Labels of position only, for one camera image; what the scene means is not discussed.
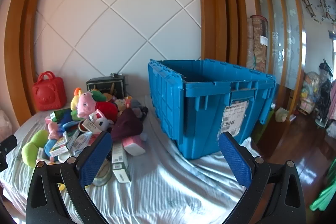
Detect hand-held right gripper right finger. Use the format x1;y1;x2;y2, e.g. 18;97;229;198
218;132;306;224

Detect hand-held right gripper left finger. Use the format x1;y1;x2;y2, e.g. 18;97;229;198
26;132;113;224

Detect blue plastic crate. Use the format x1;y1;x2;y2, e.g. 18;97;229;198
147;58;277;160

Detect clear tape roll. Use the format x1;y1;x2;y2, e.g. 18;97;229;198
92;158;112;187

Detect lime green plush toy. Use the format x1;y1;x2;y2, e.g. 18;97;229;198
21;130;50;168

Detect white green medicine box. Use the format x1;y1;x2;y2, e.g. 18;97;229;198
112;145;131;183
49;135;80;157

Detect white plush toy black spots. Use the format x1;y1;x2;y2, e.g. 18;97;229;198
94;118;114;131

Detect pink tissue pack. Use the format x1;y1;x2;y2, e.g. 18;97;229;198
122;135;146;156

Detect blue plush toy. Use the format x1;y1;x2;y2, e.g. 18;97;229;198
43;112;80;157

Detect maroon plush cushion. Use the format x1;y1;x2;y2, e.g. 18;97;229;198
110;108;144;142

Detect pink pig plush red dress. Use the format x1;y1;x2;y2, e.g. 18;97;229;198
76;91;118;122

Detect yellow duck plush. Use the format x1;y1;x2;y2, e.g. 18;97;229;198
70;88;84;112

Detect red bear case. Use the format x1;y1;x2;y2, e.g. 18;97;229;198
33;71;66;111

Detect gray plush toy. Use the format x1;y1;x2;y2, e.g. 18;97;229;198
131;99;149;119

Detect black box case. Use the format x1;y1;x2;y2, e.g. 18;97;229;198
87;73;129;100

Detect green cloth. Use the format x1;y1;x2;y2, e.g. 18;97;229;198
310;177;336;211

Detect bag of plush toys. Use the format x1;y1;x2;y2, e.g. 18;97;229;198
301;71;321;114

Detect rolled patterned carpet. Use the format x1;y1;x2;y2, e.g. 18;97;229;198
247;15;269;72

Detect wooden headboard post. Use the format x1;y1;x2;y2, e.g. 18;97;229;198
4;0;57;119
196;0;247;65

